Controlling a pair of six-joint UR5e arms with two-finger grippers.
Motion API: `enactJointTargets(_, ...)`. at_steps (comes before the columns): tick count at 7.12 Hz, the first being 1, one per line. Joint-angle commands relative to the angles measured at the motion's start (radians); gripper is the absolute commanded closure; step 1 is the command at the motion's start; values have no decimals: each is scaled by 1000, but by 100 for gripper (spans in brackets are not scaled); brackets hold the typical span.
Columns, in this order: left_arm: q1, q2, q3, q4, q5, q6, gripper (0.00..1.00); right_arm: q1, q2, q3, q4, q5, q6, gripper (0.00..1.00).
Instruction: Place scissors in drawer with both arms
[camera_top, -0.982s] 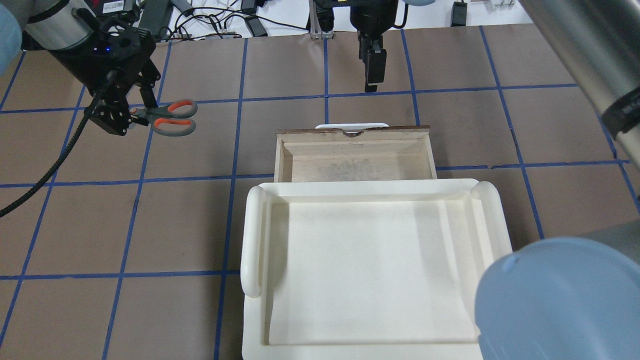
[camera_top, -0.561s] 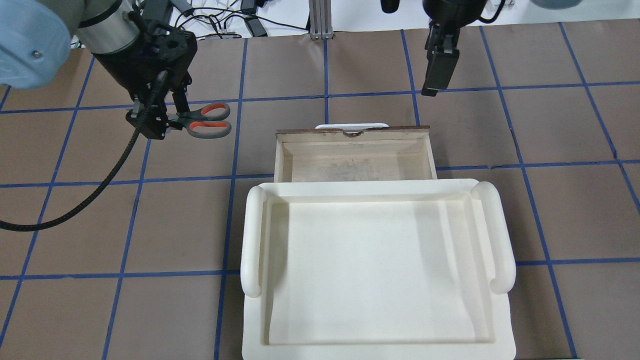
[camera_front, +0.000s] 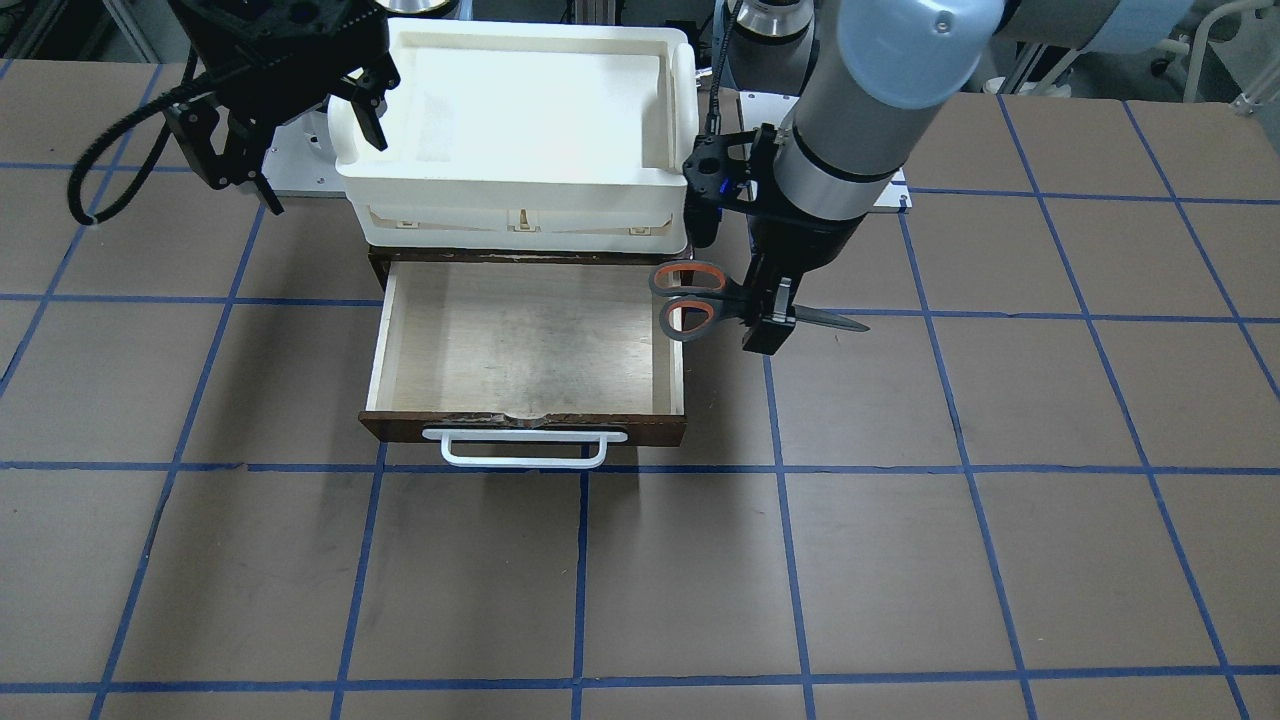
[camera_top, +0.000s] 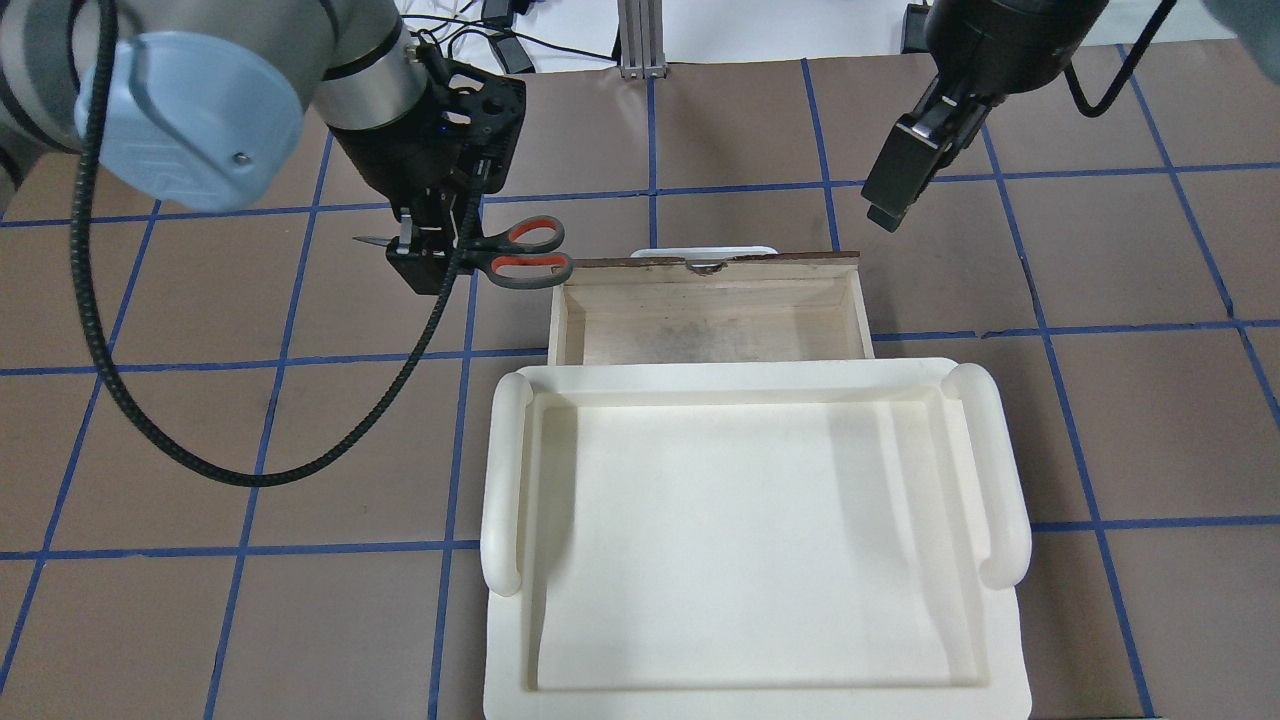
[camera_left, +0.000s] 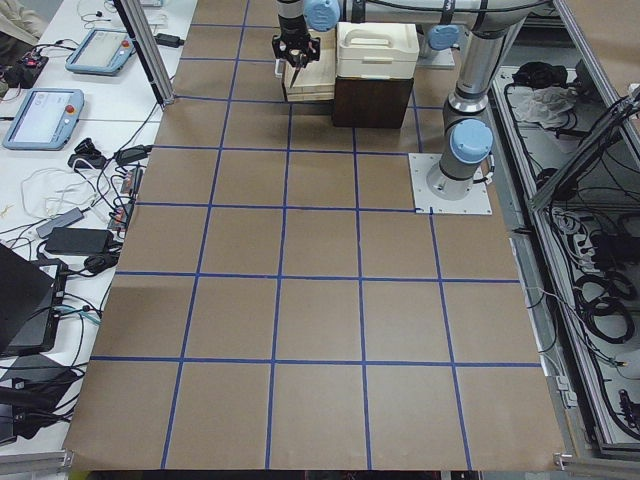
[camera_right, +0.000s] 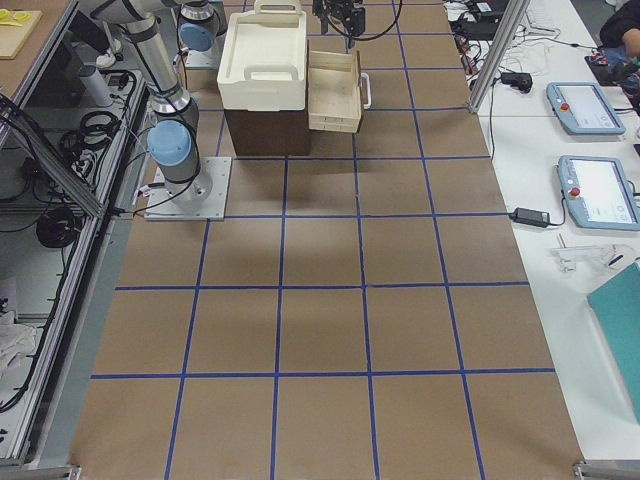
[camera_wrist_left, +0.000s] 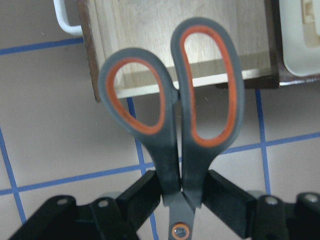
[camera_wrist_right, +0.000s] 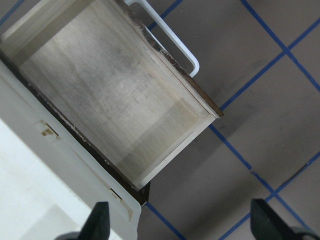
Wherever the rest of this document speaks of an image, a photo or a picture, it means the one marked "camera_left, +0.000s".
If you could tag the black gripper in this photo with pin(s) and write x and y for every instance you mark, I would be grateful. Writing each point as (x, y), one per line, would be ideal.
(294, 27)

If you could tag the grey orange scissors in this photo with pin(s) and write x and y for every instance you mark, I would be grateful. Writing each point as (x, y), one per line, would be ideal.
(300, 61)

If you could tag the white drawer handle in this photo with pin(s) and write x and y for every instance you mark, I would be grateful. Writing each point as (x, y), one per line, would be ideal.
(279, 68)

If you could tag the light wooden pulled-out drawer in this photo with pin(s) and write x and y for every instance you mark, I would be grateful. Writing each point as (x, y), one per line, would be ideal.
(316, 81)

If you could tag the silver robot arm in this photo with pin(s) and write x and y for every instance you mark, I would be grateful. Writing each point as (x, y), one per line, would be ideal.
(492, 26)
(442, 37)

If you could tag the dark wooden drawer cabinet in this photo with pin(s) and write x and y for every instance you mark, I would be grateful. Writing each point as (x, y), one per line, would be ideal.
(371, 103)

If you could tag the white plastic tray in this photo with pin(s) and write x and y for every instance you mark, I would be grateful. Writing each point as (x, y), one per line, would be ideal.
(376, 50)

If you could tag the black power adapter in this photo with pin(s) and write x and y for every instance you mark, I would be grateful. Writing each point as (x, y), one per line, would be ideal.
(168, 40)

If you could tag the far teach pendant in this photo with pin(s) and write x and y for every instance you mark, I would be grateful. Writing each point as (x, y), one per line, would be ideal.
(103, 52)

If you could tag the teach pendant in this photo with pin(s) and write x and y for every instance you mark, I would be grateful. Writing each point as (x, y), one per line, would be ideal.
(103, 52)
(45, 120)

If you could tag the near teach pendant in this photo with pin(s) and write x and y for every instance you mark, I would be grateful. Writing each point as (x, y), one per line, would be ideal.
(45, 120)

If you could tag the white crumpled cloth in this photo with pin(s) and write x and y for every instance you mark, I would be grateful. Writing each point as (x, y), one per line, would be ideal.
(549, 107)

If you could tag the grey usb hub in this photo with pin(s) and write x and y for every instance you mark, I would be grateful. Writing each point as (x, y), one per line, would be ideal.
(61, 221)

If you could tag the large black power brick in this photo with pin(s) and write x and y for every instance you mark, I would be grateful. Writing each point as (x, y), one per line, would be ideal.
(78, 241)

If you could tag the black laptop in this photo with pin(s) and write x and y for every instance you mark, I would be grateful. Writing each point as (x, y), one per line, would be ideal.
(31, 291)

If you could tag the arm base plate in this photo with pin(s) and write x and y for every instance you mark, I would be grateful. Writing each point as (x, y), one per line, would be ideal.
(435, 193)
(437, 59)

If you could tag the aluminium frame post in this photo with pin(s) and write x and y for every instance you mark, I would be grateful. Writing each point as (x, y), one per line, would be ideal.
(135, 22)

